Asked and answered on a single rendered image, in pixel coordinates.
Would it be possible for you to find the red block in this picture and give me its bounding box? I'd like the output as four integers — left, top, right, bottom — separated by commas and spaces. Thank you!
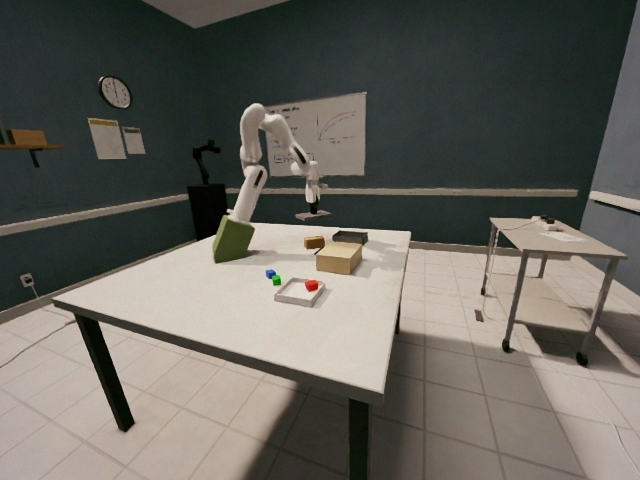
305, 280, 318, 292

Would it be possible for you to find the light wooden cabinet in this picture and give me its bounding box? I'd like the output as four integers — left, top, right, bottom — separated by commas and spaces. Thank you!
314, 241, 362, 275

